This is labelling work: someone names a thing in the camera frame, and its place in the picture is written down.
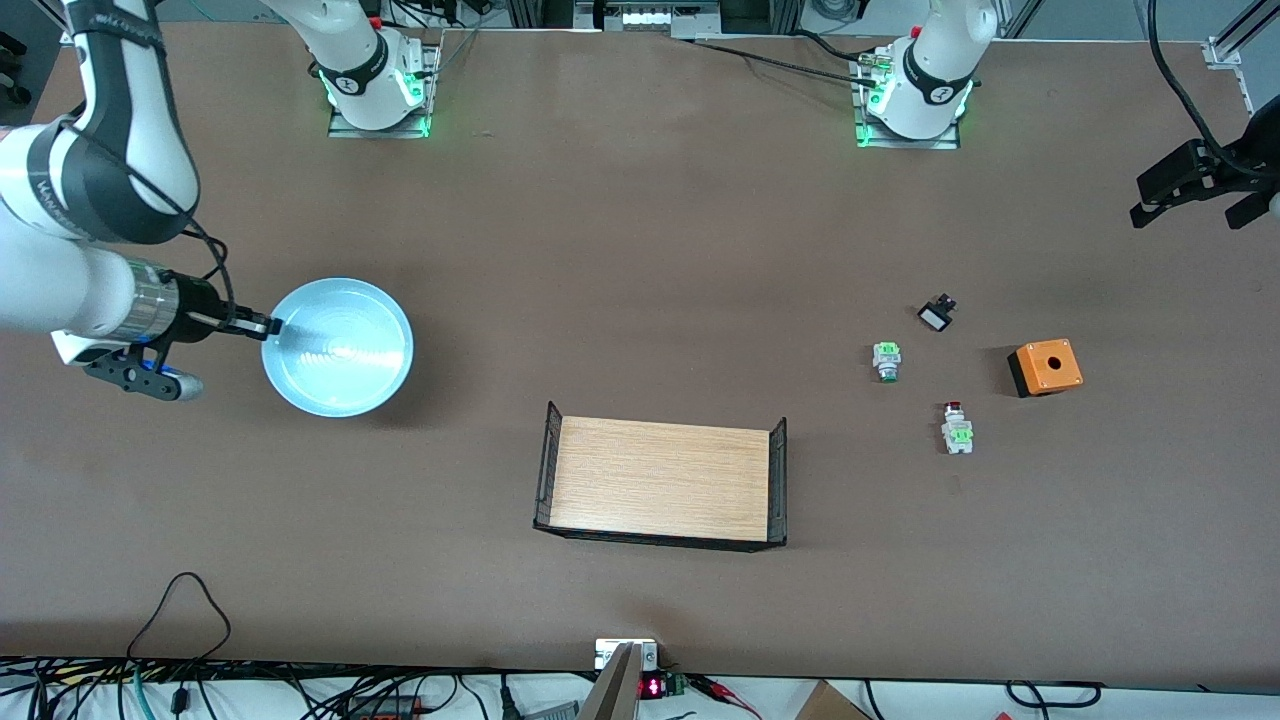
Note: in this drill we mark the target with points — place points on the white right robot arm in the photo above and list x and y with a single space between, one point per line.
60 280

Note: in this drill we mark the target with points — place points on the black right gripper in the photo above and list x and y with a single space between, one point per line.
197 309

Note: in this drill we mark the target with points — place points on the silver metal bracket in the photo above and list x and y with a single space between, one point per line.
605 655

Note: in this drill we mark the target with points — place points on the light blue round plate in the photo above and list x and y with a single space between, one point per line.
340 350

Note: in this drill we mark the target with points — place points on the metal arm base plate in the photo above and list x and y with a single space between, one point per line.
900 143
345 130

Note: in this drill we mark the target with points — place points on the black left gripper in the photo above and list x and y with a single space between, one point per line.
1249 158

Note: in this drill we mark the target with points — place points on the green push button switch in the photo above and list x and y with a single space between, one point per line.
886 358

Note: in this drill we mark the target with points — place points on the green and red switch component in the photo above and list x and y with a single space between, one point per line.
957 432

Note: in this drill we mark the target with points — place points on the red clip test leads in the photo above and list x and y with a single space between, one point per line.
715 686

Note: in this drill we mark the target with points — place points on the orange box with round hole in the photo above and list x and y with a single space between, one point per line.
1050 365

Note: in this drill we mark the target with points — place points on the brown cardboard piece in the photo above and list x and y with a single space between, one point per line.
825 705

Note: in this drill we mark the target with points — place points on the long aluminium frame profile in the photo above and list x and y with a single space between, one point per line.
1235 35

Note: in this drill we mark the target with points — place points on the black office chair base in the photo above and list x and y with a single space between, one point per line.
12 70

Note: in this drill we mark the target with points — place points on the short aluminium frame profile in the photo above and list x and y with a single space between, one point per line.
50 15

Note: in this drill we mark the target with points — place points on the red digit display module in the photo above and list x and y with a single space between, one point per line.
652 687

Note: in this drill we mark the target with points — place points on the white power strip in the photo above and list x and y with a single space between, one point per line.
650 15

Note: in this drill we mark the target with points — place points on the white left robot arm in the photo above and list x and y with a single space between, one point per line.
935 70

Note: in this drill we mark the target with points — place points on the black white square button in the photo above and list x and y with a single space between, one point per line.
936 317

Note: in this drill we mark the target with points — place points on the small green circuit board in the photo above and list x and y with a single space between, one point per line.
677 685

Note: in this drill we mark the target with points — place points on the grey camera post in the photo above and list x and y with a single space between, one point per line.
615 690

